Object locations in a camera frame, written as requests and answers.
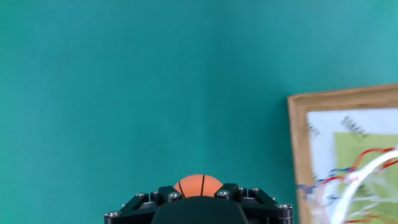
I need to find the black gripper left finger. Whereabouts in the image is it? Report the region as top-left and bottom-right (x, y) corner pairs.
(104, 185), (184, 224)

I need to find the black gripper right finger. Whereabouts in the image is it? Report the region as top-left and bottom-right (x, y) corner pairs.
(214, 182), (294, 224)

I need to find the wooden picture frame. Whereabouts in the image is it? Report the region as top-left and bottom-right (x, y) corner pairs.
(286, 83), (398, 224)

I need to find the green table mat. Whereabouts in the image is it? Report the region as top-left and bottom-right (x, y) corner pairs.
(0, 0), (398, 224)

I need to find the white mini hoop with backboard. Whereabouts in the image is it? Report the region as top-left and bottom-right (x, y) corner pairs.
(297, 145), (398, 224)

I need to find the orange mini basketball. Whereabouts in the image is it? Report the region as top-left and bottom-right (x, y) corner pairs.
(173, 174), (224, 198)

